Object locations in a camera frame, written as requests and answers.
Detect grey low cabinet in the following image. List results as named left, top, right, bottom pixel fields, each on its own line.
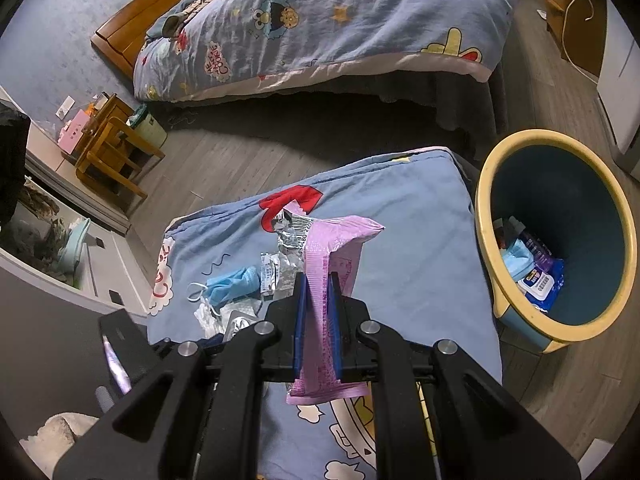
left=0, top=85, right=151, bottom=316

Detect crumpled silver foil packet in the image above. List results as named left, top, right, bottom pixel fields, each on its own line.
left=272, top=210, right=313, bottom=291

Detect pink packet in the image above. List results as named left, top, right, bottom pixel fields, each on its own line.
left=286, top=215, right=386, bottom=406

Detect crumpled clear plastic wrapper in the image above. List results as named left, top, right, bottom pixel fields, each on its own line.
left=194, top=302, right=226, bottom=336

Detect teal plastic basin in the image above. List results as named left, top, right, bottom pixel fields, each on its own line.
left=55, top=217, right=93, bottom=273

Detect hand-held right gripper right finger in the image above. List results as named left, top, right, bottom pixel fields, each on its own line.
left=327, top=270, right=581, bottom=480

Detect black bulky object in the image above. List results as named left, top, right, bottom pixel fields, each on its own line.
left=0, top=102, right=32, bottom=226

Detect pink box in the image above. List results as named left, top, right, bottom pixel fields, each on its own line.
left=59, top=110, right=93, bottom=153

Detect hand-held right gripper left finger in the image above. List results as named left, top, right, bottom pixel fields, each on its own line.
left=52, top=272, right=308, bottom=480

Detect blue cartoon blanket with yellow figure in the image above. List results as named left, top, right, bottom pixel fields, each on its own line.
left=147, top=146, right=503, bottom=480

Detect bed with cartoon duvet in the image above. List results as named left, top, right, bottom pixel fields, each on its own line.
left=132, top=0, right=525, bottom=106

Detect wooden chair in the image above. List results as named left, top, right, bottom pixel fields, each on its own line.
left=75, top=94, right=166, bottom=200

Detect blue wet wipes pack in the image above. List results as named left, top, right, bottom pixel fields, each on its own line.
left=515, top=260, right=566, bottom=311

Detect pale green lidded bucket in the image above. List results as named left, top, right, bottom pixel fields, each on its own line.
left=125, top=104, right=168, bottom=150

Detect white appliance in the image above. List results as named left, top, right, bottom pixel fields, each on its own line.
left=596, top=0, right=640, bottom=183

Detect blue face mask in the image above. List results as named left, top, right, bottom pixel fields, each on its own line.
left=501, top=240, right=538, bottom=278
left=187, top=266, right=261, bottom=311

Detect blue bin with yellow rim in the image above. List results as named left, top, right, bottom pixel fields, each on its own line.
left=474, top=129, right=635, bottom=355

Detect white cable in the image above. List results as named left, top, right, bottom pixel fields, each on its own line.
left=560, top=0, right=601, bottom=78

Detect purple packet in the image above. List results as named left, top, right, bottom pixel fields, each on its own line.
left=520, top=230, right=557, bottom=271

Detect silver blister pack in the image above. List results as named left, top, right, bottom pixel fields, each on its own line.
left=222, top=310, right=261, bottom=343

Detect wooden headboard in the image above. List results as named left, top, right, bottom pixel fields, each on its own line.
left=91, top=0, right=251, bottom=78

